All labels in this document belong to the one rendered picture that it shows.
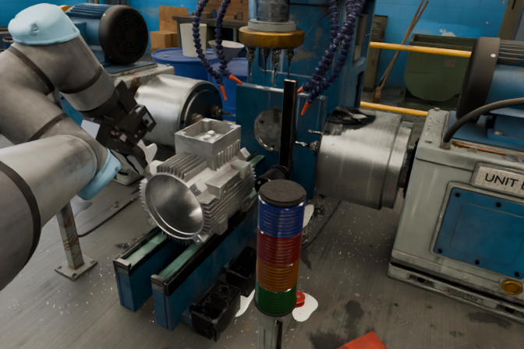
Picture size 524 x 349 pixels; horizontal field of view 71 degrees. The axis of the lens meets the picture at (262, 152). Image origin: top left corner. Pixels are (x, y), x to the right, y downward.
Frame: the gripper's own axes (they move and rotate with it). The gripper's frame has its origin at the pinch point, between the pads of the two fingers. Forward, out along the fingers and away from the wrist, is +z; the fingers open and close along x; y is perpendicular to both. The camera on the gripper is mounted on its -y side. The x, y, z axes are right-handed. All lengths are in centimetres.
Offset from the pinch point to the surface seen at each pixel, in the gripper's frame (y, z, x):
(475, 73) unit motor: 41, -2, -56
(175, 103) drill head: 29.8, 13.7, 17.7
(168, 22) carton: 418, 288, 420
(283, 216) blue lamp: -6.6, -16.8, -37.4
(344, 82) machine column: 61, 25, -23
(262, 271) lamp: -11.6, -8.5, -35.0
